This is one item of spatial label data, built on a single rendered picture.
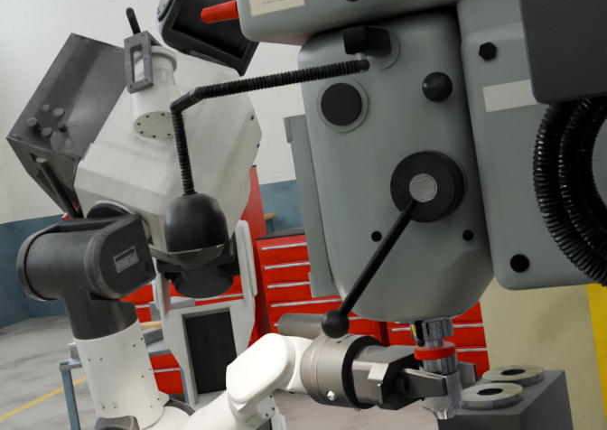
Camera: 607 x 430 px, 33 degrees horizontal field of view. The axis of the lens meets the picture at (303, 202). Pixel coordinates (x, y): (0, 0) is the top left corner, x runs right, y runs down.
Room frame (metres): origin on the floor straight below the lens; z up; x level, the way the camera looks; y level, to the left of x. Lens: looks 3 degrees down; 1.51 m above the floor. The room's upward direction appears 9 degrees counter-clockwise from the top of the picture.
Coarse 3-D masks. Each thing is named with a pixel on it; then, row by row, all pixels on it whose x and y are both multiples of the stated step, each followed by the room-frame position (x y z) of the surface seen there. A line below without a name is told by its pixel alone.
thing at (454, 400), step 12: (420, 360) 1.11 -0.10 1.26; (432, 360) 1.10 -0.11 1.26; (444, 360) 1.10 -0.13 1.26; (456, 360) 1.11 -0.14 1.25; (432, 372) 1.10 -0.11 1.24; (444, 372) 1.10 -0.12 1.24; (456, 372) 1.11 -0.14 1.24; (456, 384) 1.11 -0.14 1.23; (456, 396) 1.11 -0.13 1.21; (432, 408) 1.11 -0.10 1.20; (444, 408) 1.10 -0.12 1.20; (456, 408) 1.11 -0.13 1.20
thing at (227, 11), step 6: (234, 0) 1.29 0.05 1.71; (210, 6) 1.31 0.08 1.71; (216, 6) 1.30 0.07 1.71; (222, 6) 1.29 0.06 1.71; (228, 6) 1.29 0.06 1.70; (234, 6) 1.29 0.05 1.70; (204, 12) 1.31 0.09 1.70; (210, 12) 1.30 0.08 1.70; (216, 12) 1.30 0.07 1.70; (222, 12) 1.29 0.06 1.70; (228, 12) 1.29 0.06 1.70; (234, 12) 1.29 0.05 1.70; (204, 18) 1.31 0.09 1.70; (210, 18) 1.30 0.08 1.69; (216, 18) 1.30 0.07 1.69; (222, 18) 1.30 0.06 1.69; (228, 18) 1.30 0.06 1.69; (234, 18) 1.30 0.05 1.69
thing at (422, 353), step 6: (444, 342) 1.13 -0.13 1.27; (450, 342) 1.13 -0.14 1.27; (420, 348) 1.13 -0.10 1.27; (438, 348) 1.11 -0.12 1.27; (444, 348) 1.11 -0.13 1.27; (450, 348) 1.11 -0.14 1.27; (420, 354) 1.11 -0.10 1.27; (426, 354) 1.11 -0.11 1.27; (432, 354) 1.10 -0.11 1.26; (438, 354) 1.10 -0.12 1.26; (444, 354) 1.10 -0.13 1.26; (450, 354) 1.11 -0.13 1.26
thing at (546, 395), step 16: (496, 368) 1.51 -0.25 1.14; (512, 368) 1.49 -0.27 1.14; (528, 368) 1.48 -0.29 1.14; (480, 384) 1.48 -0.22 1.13; (496, 384) 1.41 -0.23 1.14; (512, 384) 1.40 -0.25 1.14; (528, 384) 1.42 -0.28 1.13; (544, 384) 1.42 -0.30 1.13; (560, 384) 1.46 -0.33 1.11; (464, 400) 1.36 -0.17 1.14; (480, 400) 1.34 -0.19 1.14; (496, 400) 1.34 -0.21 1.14; (512, 400) 1.34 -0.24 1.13; (528, 400) 1.35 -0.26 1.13; (544, 400) 1.39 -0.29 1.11; (560, 400) 1.45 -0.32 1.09; (464, 416) 1.34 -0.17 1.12; (480, 416) 1.33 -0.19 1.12; (496, 416) 1.31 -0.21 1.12; (512, 416) 1.30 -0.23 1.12; (528, 416) 1.33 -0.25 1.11; (544, 416) 1.38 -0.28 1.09; (560, 416) 1.44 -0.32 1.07
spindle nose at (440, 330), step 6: (414, 324) 1.11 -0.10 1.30; (426, 324) 1.10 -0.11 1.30; (432, 324) 1.10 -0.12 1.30; (438, 324) 1.10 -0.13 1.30; (444, 324) 1.11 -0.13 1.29; (450, 324) 1.11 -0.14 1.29; (426, 330) 1.10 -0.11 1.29; (432, 330) 1.10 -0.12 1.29; (438, 330) 1.10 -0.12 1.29; (444, 330) 1.10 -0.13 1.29; (450, 330) 1.11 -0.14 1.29; (414, 336) 1.12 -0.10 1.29; (426, 336) 1.10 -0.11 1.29; (432, 336) 1.10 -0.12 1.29; (438, 336) 1.10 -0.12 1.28; (444, 336) 1.10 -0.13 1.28
